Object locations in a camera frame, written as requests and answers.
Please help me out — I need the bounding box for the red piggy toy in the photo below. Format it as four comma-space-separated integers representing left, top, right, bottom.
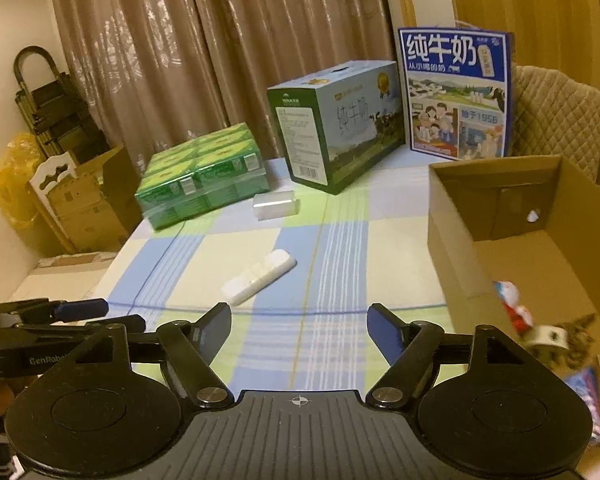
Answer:
494, 281, 534, 337

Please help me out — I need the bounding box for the white three-pin plug adapter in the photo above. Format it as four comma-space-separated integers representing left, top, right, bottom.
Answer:
522, 325, 569, 359

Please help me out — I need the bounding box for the leopard print strap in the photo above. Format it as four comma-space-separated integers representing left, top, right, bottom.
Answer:
554, 313, 600, 371

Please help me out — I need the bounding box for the blue card packet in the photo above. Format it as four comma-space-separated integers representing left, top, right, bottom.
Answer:
565, 366, 600, 446

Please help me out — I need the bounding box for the white remote control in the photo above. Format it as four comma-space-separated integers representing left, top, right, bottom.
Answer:
221, 249, 297, 307

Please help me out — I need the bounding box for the cardboard box on floor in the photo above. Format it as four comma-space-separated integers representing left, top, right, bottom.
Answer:
48, 148, 142, 252

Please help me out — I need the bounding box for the checkered tablecloth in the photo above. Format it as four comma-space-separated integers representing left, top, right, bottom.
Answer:
95, 148, 452, 392

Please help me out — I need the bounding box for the white carved chair back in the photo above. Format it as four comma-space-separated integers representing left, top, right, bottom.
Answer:
26, 152, 78, 255

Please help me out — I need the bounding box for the yellow plastic bag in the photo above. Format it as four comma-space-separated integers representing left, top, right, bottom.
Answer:
0, 132, 45, 231

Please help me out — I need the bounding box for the green drink carton pack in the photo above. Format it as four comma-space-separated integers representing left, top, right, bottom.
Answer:
135, 122, 270, 230

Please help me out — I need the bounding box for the small clear plastic box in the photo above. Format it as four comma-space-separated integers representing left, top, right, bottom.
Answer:
252, 191, 300, 221

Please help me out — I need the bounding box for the open brown cardboard box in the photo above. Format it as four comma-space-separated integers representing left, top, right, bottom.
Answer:
426, 153, 600, 480

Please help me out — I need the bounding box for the black folding cart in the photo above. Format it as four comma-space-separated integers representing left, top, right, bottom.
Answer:
12, 46, 110, 165

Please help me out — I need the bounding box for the green white milk box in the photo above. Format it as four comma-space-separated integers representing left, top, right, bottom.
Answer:
268, 60, 405, 195

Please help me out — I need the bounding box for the blue milk carton box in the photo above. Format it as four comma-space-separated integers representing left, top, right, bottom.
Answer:
398, 27, 513, 160

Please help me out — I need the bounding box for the quilted beige chair cushion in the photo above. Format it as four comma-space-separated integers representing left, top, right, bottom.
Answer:
510, 65, 600, 181

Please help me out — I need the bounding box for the beige curtain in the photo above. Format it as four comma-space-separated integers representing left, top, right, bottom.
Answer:
53, 0, 396, 169

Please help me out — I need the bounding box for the wooden door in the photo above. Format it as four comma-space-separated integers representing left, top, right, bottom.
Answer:
453, 0, 600, 90

